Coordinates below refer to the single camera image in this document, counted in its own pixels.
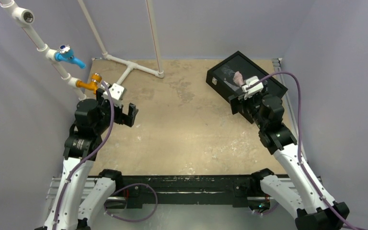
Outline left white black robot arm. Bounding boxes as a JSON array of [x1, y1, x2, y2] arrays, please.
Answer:
[[40, 83, 138, 230]]

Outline black box with glass lid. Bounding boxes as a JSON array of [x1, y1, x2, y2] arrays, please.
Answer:
[[206, 50, 288, 125]]

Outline orange faucet tap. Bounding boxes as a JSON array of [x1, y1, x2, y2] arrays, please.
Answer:
[[76, 73, 102, 94]]

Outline blue faucet tap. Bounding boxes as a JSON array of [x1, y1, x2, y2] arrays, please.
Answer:
[[54, 44, 86, 69]]

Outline white PVC pipe frame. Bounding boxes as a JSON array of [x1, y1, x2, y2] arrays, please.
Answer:
[[0, 0, 165, 100]]

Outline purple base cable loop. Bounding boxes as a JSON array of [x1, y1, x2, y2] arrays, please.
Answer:
[[103, 183, 158, 223]]

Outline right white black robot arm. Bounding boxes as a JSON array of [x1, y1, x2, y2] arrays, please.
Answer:
[[229, 93, 350, 230]]

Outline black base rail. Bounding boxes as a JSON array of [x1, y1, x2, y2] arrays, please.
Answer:
[[105, 174, 275, 212]]

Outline grey striped rolled sock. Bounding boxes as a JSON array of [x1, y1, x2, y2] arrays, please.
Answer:
[[224, 81, 240, 92]]

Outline pink underwear navy trim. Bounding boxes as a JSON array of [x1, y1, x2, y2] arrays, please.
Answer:
[[233, 71, 244, 87]]

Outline aluminium frame rails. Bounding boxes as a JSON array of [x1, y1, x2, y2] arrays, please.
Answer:
[[38, 58, 335, 230]]

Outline dark patterned rolled sock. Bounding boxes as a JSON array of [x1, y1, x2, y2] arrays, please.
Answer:
[[220, 65, 235, 78]]

